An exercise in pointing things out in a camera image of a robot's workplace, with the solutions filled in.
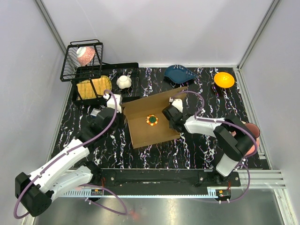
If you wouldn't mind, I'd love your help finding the orange flower toy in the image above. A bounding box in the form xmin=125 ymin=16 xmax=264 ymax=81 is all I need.
xmin=146 ymin=114 xmax=158 ymax=126

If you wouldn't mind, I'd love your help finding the brown cardboard box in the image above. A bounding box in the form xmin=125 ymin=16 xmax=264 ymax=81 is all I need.
xmin=122 ymin=87 xmax=187 ymax=149

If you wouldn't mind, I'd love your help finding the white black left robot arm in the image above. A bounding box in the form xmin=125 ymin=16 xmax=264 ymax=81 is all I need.
xmin=14 ymin=107 xmax=122 ymax=219

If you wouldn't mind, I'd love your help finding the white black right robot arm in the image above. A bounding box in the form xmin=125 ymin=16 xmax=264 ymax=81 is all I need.
xmin=162 ymin=105 xmax=258 ymax=186

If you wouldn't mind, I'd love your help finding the silver blue toothpaste tube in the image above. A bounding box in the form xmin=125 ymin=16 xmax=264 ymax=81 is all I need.
xmin=90 ymin=108 xmax=101 ymax=118

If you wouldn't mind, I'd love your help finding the white flower-shaped cup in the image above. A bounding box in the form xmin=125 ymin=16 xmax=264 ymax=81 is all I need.
xmin=116 ymin=75 xmax=132 ymax=89

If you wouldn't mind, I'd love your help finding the dark blue leaf dish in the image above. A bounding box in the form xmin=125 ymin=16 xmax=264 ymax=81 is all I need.
xmin=164 ymin=65 xmax=197 ymax=84

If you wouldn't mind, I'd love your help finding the woven bamboo tray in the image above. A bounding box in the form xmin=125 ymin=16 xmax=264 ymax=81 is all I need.
xmin=77 ymin=75 xmax=112 ymax=100

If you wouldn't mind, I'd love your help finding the orange round bowl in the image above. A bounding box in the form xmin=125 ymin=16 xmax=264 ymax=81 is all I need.
xmin=214 ymin=72 xmax=235 ymax=89

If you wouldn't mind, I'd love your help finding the pink patterned ceramic bowl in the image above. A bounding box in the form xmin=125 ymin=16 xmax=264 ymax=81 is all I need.
xmin=76 ymin=46 xmax=95 ymax=66

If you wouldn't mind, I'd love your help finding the dark red cup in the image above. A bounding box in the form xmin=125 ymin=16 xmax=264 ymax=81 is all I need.
xmin=245 ymin=123 xmax=260 ymax=139

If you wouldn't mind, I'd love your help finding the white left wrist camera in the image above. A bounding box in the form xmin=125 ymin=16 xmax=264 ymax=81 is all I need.
xmin=103 ymin=93 xmax=122 ymax=113

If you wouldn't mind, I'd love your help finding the black wire dish rack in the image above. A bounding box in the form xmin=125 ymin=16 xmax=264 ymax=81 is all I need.
xmin=60 ymin=39 xmax=140 ymax=106

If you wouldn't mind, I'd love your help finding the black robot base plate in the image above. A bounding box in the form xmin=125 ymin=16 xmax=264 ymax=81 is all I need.
xmin=84 ymin=169 xmax=241 ymax=193

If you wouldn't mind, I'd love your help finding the aluminium front rail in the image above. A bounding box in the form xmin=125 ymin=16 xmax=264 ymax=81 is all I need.
xmin=60 ymin=170 xmax=285 ymax=198

